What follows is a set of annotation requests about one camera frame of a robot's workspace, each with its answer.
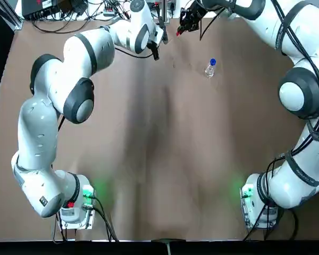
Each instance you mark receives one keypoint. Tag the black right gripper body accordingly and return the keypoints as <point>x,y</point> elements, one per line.
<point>195,13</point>

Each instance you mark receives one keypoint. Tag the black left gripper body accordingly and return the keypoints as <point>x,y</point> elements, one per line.
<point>164,34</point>

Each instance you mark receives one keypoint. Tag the small red dropper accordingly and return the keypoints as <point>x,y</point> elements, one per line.
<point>178,33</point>

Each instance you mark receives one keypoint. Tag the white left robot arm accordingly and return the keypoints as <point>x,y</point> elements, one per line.
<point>37,132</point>

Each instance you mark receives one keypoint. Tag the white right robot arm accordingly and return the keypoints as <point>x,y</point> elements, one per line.
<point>292,95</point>

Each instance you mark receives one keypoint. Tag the clear blue-capped dropper bottle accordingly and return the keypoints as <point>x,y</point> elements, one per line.
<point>210,71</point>

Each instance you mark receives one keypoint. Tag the grey power strip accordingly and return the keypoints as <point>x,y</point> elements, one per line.
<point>109,9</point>

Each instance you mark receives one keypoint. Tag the black electronics box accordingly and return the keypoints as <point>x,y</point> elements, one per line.
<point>42,10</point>

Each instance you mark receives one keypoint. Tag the metal camera post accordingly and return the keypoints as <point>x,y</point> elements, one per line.
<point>163,13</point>

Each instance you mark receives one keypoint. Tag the aluminium frame profile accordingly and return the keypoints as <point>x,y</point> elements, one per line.
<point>16,18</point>

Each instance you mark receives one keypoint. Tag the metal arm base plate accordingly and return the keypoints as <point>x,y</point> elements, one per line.
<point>77,220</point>
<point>251,212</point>

